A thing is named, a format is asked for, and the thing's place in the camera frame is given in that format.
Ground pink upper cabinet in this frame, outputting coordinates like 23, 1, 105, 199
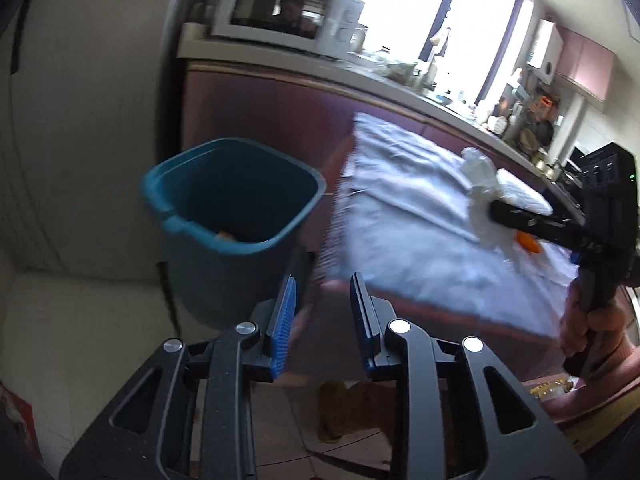
555, 27, 616, 103

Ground orange peel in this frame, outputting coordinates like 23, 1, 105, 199
515, 230, 542, 255

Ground white microwave oven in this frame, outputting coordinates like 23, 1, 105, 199
210, 0, 365, 58

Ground purple lower cabinets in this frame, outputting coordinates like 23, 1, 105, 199
182, 60, 551, 191

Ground kitchen window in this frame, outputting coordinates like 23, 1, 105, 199
340, 0, 533, 106

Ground white plastic wrapper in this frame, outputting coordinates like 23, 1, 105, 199
460, 147, 518, 261

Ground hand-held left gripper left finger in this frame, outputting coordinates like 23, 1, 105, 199
59, 275, 298, 480

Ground grey refrigerator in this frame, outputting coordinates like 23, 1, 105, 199
0, 0, 196, 281

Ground white water heater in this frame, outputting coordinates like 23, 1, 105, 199
527, 19, 563, 86

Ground white kitchen counter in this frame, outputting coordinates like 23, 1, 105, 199
177, 22, 586, 196

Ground teal trash bin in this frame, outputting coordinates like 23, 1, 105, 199
140, 137, 327, 328

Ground person's right hand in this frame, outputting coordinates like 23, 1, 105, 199
559, 280, 632, 361

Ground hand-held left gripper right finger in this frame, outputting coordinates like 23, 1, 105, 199
350, 272, 587, 480

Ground brown table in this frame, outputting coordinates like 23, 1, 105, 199
295, 135, 571, 386

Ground checked blue cloth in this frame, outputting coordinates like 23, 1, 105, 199
320, 112, 581, 338

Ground steel kitchen faucet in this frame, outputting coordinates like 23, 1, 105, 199
420, 27, 451, 86

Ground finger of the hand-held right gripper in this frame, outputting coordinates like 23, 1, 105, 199
489, 200, 585, 256

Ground red packaging bag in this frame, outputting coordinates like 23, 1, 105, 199
0, 385, 41, 461

